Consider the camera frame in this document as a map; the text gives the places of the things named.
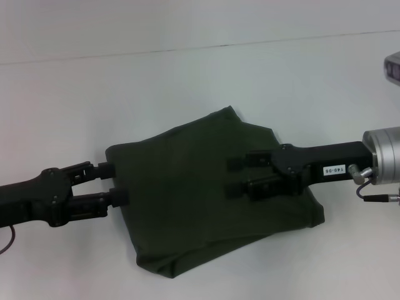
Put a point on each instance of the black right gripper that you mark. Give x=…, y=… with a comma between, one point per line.
x=318, y=168

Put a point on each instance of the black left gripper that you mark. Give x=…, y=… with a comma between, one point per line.
x=34, y=200

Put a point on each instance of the dark green FREE t-shirt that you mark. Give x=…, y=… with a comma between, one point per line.
x=187, y=203

